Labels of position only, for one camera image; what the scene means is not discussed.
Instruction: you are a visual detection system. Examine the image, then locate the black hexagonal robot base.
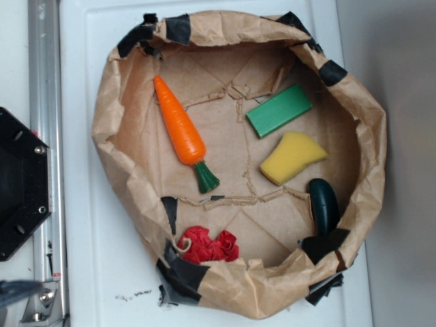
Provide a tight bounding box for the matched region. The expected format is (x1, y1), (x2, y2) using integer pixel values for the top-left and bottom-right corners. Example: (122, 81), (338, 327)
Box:
(1, 108), (51, 262)

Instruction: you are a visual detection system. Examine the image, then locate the orange plastic toy carrot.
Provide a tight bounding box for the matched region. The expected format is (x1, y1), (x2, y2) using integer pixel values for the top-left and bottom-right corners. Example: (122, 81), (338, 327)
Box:
(153, 76), (219, 193)

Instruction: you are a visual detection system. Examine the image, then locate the brown paper bag bin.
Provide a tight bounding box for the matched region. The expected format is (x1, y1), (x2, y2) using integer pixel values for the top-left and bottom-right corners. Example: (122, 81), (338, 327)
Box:
(92, 11), (387, 319)

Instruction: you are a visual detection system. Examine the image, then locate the yellow sponge piece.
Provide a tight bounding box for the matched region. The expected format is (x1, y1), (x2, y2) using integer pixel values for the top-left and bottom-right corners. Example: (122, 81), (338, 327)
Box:
(260, 131), (329, 186)

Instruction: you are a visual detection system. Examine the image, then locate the red crumpled cloth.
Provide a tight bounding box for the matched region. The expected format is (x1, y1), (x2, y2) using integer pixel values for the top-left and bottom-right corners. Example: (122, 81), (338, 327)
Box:
(178, 226), (239, 264)

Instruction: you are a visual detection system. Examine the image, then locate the green rectangular wooden block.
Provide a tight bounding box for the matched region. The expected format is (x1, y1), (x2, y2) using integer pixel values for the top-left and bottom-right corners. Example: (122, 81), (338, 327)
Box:
(246, 84), (312, 138)

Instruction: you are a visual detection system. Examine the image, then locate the dark green toy cucumber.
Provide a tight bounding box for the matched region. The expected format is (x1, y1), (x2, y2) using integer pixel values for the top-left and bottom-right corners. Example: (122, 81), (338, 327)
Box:
(308, 178), (340, 236)

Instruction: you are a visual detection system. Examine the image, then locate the white plastic tray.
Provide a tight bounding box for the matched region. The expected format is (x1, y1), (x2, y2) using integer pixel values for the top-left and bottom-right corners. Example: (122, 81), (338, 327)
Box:
(59, 1), (373, 326)

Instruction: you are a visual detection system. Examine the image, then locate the aluminium extrusion rail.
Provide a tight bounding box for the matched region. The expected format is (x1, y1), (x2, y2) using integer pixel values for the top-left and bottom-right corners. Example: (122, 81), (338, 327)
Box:
(20, 1), (70, 326)

